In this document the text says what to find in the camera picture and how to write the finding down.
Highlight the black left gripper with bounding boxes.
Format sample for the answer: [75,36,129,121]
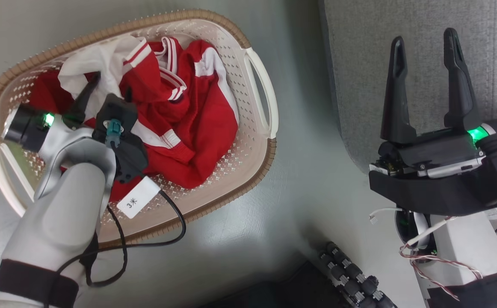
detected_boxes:
[1,72,133,153]

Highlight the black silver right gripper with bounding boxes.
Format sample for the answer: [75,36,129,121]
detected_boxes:
[368,28,497,177]

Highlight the red top with white panel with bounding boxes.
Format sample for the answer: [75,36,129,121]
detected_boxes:
[58,36,240,201]

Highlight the cream basket with brown rim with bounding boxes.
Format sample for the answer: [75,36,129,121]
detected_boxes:
[0,9,279,249]

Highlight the grey fabric sofa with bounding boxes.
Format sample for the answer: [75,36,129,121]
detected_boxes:
[318,0,497,172]

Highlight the black omni wheel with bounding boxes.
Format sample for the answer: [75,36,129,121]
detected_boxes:
[318,241,399,308]

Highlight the white cable label tag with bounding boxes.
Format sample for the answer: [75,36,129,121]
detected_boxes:
[116,176,162,219]

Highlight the white cable with connector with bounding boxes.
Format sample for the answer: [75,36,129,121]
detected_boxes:
[368,207,404,224]

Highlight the thick black cable, teal plug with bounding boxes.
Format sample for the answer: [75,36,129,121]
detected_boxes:
[43,119,187,308]

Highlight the thin black cable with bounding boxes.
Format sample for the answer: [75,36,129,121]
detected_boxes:
[80,205,128,288]

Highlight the twisted red white wires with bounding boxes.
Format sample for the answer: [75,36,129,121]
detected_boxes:
[398,242,484,301]

